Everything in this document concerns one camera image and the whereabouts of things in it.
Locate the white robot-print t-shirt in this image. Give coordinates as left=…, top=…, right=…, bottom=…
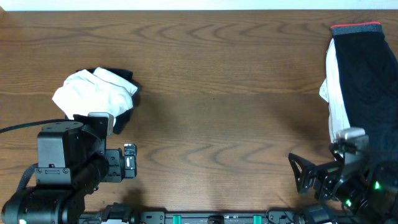
left=52, top=67, right=139, bottom=127

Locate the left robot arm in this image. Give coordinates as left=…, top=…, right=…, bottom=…
left=1, top=112, right=137, bottom=223

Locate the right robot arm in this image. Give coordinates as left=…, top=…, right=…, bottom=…
left=288, top=135, right=397, bottom=223

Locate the folded black shirt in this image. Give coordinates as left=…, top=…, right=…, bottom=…
left=64, top=67, right=141, bottom=135

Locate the white garment under pile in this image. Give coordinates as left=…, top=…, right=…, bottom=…
left=319, top=39, right=350, bottom=142

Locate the black garment with red trim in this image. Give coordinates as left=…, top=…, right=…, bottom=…
left=331, top=22, right=397, bottom=169

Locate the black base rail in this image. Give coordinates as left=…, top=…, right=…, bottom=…
left=77, top=202, right=349, bottom=224

